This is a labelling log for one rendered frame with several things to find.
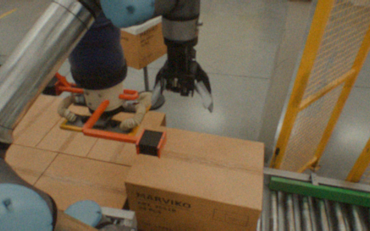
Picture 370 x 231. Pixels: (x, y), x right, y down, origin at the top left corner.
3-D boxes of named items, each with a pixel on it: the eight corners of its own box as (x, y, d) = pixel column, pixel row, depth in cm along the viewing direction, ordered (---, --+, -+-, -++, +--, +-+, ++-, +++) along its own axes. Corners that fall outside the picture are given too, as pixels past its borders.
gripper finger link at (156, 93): (137, 110, 67) (158, 86, 62) (144, 96, 72) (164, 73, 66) (148, 117, 68) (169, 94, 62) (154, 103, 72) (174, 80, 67)
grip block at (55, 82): (69, 85, 131) (66, 74, 127) (57, 97, 124) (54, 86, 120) (54, 84, 133) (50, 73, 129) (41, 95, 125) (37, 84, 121)
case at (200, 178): (251, 190, 168) (264, 142, 143) (247, 255, 137) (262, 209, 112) (156, 172, 179) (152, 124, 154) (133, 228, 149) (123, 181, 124)
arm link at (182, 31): (166, 7, 58) (205, 10, 57) (166, 29, 61) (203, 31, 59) (156, 20, 52) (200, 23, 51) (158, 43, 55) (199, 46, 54)
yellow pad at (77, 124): (140, 126, 123) (139, 117, 120) (132, 141, 116) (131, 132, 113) (71, 115, 130) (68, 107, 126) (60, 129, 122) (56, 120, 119)
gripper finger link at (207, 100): (208, 124, 66) (186, 96, 62) (211, 109, 70) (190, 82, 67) (220, 119, 64) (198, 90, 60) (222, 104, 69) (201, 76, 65)
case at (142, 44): (147, 39, 323) (144, 3, 298) (175, 47, 305) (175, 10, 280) (109, 59, 284) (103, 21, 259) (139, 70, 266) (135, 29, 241)
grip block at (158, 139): (166, 141, 101) (166, 131, 98) (159, 158, 94) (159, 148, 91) (144, 137, 102) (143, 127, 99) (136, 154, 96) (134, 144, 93)
